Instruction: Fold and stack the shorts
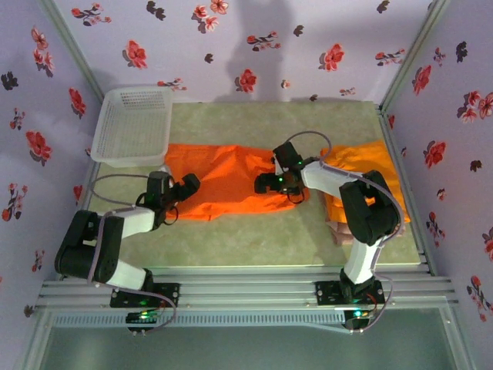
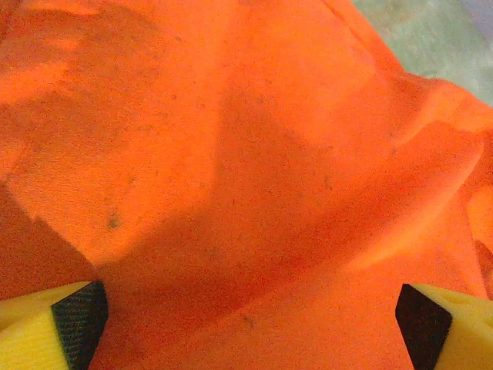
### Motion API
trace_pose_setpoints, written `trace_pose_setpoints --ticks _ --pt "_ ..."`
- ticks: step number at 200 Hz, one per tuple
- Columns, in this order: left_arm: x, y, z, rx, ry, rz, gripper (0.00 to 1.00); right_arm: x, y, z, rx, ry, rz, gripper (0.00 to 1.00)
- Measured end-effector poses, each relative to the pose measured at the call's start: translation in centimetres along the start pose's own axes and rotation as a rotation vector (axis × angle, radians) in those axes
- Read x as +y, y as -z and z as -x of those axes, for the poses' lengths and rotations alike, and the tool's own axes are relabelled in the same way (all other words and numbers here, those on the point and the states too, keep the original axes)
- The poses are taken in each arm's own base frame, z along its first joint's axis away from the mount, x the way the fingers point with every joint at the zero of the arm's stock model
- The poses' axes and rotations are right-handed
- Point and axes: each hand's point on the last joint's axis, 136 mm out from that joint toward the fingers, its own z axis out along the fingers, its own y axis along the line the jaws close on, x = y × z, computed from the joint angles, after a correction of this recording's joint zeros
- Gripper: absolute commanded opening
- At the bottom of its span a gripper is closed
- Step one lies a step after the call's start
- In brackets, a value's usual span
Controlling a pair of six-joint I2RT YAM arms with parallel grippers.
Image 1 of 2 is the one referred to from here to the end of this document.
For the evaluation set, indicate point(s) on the bright orange shorts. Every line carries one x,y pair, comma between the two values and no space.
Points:
231,181

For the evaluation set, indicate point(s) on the light orange shorts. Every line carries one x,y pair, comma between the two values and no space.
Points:
369,158

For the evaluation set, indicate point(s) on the beige shorts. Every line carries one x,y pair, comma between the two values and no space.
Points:
341,233

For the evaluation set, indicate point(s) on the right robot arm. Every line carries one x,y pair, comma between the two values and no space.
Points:
369,208

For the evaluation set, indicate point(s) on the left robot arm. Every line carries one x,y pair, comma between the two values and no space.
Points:
135,221

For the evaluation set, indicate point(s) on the white plastic basket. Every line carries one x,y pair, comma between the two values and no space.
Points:
131,123

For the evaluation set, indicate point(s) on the left controller board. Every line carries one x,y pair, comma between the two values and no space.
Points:
141,317

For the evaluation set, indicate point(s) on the controller board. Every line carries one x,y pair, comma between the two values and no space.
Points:
141,317
360,317

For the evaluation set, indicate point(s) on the right controller board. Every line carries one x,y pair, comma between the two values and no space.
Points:
360,317

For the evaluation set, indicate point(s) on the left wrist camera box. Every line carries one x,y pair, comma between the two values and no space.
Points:
163,169

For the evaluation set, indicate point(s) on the aluminium side rail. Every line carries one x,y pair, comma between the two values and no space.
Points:
86,185
396,127

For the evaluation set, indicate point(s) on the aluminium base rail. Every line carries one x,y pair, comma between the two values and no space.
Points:
246,287

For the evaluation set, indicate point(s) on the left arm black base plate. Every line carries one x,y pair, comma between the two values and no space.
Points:
169,294

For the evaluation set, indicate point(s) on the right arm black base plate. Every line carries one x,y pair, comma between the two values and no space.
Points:
329,293

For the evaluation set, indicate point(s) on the aluminium corner post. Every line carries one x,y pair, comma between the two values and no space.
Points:
71,42
416,54

